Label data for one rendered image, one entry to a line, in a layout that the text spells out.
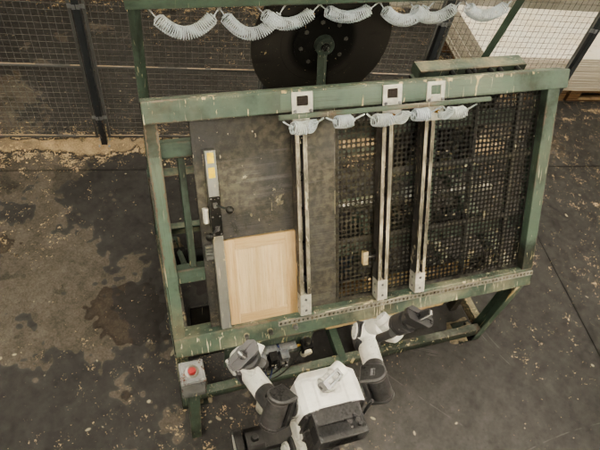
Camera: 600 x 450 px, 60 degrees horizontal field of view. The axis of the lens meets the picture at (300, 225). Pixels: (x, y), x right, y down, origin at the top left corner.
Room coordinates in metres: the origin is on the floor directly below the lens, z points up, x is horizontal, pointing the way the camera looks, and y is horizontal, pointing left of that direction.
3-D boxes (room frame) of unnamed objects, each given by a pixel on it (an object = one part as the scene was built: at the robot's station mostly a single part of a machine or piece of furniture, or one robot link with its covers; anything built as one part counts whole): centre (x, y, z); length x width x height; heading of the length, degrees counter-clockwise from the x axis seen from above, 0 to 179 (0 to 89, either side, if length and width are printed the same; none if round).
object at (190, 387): (1.00, 0.37, 0.84); 0.12 x 0.12 x 0.18; 26
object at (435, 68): (2.73, -0.78, 1.38); 0.70 x 0.15 x 0.85; 116
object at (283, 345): (1.25, 0.00, 0.69); 0.50 x 0.14 x 0.24; 116
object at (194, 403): (1.00, 0.37, 0.38); 0.06 x 0.06 x 0.75; 26
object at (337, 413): (0.81, -0.27, 1.28); 0.34 x 0.30 x 0.36; 116
